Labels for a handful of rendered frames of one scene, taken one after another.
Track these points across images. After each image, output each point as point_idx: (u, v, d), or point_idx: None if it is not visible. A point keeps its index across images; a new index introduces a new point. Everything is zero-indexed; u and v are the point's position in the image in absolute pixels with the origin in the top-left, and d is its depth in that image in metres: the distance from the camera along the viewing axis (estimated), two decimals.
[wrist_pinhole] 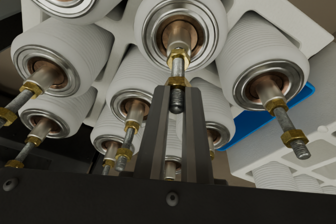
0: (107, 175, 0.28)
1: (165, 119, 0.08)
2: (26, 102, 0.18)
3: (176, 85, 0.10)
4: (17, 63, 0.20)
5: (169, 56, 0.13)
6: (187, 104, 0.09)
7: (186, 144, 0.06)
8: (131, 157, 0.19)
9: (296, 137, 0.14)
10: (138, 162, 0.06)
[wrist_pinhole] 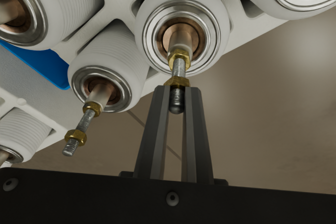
0: None
1: (165, 119, 0.08)
2: None
3: (180, 86, 0.10)
4: None
5: (173, 55, 0.13)
6: (187, 104, 0.09)
7: (186, 144, 0.06)
8: None
9: (82, 142, 0.16)
10: (138, 162, 0.06)
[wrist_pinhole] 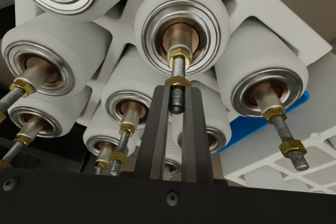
0: None
1: (165, 119, 0.08)
2: (16, 101, 0.17)
3: (184, 87, 0.10)
4: (8, 59, 0.19)
5: (176, 53, 0.13)
6: (187, 104, 0.09)
7: (186, 144, 0.06)
8: (125, 162, 0.18)
9: (294, 148, 0.14)
10: (138, 162, 0.06)
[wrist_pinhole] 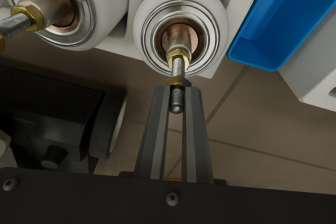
0: (17, 29, 0.12)
1: (165, 119, 0.08)
2: None
3: None
4: None
5: None
6: (187, 104, 0.09)
7: (186, 144, 0.06)
8: None
9: None
10: (138, 162, 0.06)
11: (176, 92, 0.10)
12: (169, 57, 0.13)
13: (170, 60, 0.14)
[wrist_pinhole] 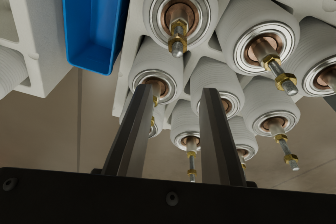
0: (274, 69, 0.19)
1: (141, 117, 0.08)
2: (283, 145, 0.29)
3: (190, 174, 0.33)
4: (289, 129, 0.33)
5: (187, 156, 0.36)
6: (208, 105, 0.08)
7: (214, 146, 0.06)
8: None
9: None
10: (108, 160, 0.06)
11: (177, 43, 0.15)
12: (171, 26, 0.18)
13: (172, 28, 0.18)
